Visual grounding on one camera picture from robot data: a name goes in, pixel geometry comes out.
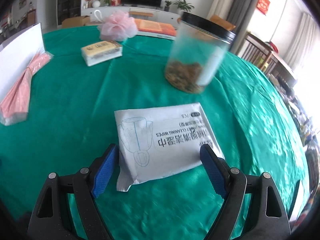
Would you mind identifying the orange book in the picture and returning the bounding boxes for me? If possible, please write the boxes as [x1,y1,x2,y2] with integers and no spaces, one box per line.
[134,19,178,40]

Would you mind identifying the grey curtain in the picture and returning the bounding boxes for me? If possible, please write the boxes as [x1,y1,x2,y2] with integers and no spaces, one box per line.
[231,0,265,37]

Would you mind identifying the dark wooden chair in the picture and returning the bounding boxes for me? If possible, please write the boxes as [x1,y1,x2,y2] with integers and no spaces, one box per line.
[237,31,278,72]

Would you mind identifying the clear jar with black lid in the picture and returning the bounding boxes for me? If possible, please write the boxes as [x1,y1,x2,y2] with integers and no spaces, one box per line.
[164,11,237,94]

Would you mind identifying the orange lounge chair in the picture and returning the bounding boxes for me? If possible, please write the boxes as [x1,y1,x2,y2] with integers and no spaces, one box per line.
[210,15,235,30]

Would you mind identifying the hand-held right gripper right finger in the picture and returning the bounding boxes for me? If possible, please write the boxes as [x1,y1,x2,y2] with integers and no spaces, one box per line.
[199,144,292,240]

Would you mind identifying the white box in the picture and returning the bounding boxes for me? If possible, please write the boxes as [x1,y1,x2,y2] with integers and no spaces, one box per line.
[0,23,47,100]

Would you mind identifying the yellow tissue pack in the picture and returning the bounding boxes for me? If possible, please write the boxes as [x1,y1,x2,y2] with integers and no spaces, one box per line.
[81,40,123,67]

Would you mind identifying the pink bath pouf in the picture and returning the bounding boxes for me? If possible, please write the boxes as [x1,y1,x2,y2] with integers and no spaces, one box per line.
[94,9,137,42]

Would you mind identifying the white television cabinet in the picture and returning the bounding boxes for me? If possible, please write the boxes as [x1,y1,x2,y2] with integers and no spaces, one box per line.
[81,4,184,25]

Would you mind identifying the large potted green plant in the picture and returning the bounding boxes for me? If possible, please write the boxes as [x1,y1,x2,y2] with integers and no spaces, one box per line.
[173,0,194,12]

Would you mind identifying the black display cabinet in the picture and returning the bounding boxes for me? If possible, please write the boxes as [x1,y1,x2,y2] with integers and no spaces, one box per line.
[56,0,83,27]

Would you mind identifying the pink packets bundle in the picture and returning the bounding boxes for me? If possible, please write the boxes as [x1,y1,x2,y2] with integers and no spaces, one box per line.
[0,51,54,126]

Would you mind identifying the cardboard box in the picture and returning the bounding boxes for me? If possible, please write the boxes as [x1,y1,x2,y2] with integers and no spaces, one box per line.
[61,15,90,28]

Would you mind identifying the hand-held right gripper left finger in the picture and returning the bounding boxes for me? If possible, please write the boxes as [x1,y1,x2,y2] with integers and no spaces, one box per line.
[27,144,120,240]

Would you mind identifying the white sheer curtain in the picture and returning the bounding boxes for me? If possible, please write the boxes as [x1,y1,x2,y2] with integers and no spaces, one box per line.
[285,12,318,68]

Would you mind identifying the white wipes packet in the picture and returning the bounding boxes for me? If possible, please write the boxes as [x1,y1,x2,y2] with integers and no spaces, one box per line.
[114,102,225,192]

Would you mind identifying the red wall hanging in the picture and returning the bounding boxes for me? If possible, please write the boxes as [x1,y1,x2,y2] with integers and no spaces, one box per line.
[257,0,271,16]

